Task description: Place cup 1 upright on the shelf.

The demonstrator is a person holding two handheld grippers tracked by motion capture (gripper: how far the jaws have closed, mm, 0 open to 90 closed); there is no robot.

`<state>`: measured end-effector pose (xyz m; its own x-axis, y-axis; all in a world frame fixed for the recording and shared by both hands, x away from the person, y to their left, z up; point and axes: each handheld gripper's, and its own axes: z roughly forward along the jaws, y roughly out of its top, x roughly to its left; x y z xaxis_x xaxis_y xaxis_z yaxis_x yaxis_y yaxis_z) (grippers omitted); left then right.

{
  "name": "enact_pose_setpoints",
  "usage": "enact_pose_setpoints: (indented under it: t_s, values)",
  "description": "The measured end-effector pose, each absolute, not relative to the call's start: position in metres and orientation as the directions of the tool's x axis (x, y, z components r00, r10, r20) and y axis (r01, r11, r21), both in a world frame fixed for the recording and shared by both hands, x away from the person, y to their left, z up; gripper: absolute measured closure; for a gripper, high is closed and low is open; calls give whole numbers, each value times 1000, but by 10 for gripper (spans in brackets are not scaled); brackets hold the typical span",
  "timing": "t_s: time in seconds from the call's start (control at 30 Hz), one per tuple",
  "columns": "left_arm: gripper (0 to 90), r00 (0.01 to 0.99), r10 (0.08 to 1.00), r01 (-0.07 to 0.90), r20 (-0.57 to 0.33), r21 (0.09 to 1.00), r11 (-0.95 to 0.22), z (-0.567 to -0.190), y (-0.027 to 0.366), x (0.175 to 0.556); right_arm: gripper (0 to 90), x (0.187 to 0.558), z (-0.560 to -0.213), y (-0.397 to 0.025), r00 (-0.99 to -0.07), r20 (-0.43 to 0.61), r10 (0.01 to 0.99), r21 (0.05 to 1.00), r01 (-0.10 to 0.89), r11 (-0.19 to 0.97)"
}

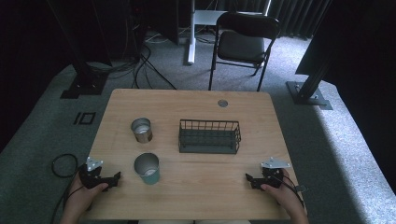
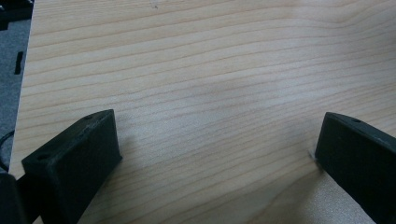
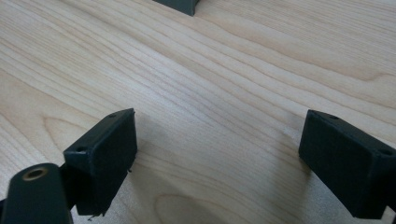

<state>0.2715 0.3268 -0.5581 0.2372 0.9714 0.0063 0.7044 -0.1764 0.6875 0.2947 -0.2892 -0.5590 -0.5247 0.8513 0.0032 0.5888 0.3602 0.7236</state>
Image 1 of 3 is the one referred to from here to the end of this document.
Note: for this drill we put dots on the teal metal cup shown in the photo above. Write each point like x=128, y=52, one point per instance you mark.
x=149, y=175

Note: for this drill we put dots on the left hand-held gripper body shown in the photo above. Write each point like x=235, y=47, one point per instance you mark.
x=90, y=178

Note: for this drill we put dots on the black metal stand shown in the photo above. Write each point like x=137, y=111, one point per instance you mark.
x=308, y=93
x=85, y=84

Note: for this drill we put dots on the round grey table grommet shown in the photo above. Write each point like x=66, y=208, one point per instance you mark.
x=223, y=103

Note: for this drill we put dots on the dark cabinet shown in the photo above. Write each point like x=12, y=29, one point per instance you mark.
x=168, y=21

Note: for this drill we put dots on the person's right hand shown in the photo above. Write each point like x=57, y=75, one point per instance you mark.
x=286, y=196

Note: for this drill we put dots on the silver metal cup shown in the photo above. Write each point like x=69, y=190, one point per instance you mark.
x=142, y=134

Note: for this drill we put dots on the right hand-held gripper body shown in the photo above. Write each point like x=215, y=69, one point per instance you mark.
x=269, y=174

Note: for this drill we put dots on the person's left hand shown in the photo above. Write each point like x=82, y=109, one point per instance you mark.
x=77, y=199

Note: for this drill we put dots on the dark curtain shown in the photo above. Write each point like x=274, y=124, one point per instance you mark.
x=295, y=17

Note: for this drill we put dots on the black folding chair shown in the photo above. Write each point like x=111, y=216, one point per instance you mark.
x=241, y=46

